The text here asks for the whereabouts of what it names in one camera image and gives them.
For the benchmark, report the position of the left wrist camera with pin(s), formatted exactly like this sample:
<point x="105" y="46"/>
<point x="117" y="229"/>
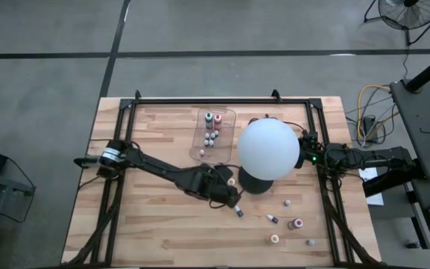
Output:
<point x="223" y="173"/>

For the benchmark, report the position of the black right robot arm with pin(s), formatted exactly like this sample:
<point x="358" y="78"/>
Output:
<point x="379" y="157"/>

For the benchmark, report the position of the large orange food coloring bottle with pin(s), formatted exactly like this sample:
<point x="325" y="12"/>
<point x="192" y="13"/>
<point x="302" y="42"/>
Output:
<point x="231" y="182"/>

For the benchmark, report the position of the clear plastic bin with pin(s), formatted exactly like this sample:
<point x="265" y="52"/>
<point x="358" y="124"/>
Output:
<point x="222" y="155"/>

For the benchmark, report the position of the black power adapter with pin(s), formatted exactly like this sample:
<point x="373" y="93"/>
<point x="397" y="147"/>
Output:
<point x="369" y="125"/>

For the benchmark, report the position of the black bracket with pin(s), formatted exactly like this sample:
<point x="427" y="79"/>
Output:
<point x="84" y="161"/>

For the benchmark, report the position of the grey desk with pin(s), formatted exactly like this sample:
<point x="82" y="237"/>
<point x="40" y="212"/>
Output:
<point x="424" y="194"/>

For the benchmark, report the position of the small black floor object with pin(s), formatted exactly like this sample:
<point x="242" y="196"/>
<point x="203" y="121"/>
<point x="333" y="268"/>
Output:
<point x="412" y="245"/>

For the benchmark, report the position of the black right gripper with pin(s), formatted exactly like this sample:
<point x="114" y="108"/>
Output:
<point x="304" y="158"/>

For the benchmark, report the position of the large green food coloring bottle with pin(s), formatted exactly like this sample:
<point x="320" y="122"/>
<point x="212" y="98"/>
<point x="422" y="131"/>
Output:
<point x="208" y="117"/>

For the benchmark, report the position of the black pole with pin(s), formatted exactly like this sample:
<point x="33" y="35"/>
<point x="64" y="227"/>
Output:
<point x="429" y="70"/>

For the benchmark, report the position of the large maroon food coloring bottle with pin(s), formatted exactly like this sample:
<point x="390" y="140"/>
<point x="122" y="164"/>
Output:
<point x="295" y="223"/>

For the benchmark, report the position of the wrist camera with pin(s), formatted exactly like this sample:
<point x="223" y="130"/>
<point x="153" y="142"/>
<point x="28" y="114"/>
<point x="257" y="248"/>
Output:
<point x="311" y="139"/>
<point x="223" y="173"/>

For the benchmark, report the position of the grey side table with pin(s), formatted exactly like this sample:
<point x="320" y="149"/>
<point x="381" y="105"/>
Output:
<point x="424" y="123"/>

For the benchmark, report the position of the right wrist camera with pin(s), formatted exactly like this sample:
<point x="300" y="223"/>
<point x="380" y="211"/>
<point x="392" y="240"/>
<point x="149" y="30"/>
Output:
<point x="311" y="139"/>

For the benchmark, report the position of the black floor fan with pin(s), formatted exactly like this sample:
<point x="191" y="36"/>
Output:
<point x="411" y="16"/>

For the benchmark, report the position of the large yellow food coloring bottle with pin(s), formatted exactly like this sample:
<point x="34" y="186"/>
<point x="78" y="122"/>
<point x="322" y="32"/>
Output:
<point x="274" y="239"/>

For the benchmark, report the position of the large red food coloring bottle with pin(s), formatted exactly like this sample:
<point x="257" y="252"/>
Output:
<point x="217" y="119"/>

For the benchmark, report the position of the black lamp with round base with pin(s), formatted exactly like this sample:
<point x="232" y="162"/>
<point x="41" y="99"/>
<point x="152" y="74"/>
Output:
<point x="267" y="149"/>

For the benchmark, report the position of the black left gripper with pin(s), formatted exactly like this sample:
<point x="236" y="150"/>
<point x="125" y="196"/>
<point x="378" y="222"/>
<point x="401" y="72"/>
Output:
<point x="217" y="190"/>

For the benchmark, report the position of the white paper sheet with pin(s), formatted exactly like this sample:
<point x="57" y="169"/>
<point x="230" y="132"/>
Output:
<point x="370" y="175"/>

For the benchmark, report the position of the black diagonal beam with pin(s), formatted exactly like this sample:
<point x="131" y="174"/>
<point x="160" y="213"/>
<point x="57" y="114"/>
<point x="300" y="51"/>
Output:
<point x="390" y="182"/>

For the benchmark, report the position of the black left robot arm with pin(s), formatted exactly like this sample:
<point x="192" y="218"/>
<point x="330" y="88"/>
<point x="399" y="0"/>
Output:
<point x="155" y="166"/>

